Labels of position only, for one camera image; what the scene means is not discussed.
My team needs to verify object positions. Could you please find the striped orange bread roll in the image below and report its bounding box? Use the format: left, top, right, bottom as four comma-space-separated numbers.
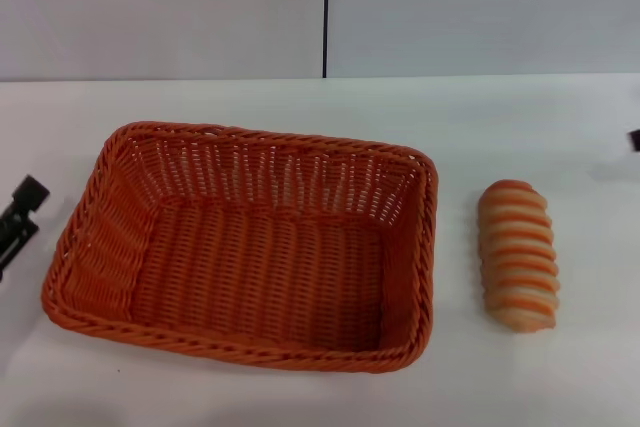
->
477, 179, 562, 335

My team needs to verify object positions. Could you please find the orange woven plastic basket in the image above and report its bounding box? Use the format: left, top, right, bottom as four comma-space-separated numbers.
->
40, 120, 442, 377

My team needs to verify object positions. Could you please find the black vertical wall strip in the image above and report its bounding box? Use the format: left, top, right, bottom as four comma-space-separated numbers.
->
322, 0, 332, 79

